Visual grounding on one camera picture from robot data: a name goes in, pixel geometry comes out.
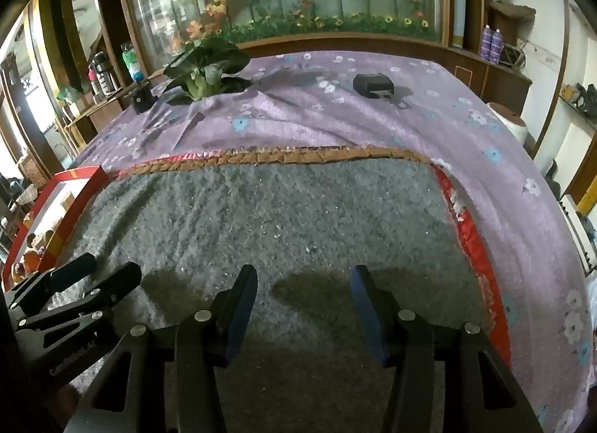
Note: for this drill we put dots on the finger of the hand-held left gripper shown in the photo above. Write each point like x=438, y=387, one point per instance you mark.
x=116, y=281
x=70, y=272

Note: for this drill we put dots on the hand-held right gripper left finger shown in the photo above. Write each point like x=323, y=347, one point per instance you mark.
x=239, y=321

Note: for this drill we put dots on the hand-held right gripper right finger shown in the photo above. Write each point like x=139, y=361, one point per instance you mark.
x=368, y=321

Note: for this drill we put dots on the orange tangerine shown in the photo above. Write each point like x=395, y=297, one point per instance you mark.
x=31, y=260

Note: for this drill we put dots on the red cardboard tray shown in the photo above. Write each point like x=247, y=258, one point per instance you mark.
x=70, y=174

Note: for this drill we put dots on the wicker basket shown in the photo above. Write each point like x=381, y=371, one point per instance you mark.
x=33, y=170

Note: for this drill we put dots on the grey mat with red border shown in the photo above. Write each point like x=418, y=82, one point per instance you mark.
x=280, y=218

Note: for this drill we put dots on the wooden side cabinet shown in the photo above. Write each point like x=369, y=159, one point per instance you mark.
x=93, y=120

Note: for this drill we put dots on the green bag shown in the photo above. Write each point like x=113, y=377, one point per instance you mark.
x=70, y=93

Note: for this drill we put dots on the black cylindrical holder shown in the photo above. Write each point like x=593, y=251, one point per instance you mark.
x=141, y=99

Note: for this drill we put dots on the pink water bottle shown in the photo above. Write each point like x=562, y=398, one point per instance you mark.
x=93, y=80

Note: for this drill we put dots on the bottles on sideboard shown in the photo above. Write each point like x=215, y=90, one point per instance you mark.
x=106, y=73

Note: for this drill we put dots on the purple floral blanket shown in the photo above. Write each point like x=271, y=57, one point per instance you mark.
x=326, y=120

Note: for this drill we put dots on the clear bottle with green cap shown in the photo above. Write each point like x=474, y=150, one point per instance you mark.
x=132, y=66

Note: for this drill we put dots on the leafy green vegetable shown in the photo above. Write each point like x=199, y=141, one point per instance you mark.
x=205, y=73

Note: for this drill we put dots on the black key fob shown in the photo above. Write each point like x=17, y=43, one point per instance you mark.
x=373, y=84

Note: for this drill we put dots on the white roll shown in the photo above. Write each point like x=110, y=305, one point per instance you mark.
x=510, y=125

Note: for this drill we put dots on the wooden low cabinet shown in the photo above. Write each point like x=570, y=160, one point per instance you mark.
x=494, y=80

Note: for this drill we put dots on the purple spray can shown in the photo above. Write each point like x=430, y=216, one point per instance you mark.
x=486, y=43
x=497, y=46

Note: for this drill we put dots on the dark bundled object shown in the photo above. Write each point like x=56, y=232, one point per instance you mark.
x=580, y=99

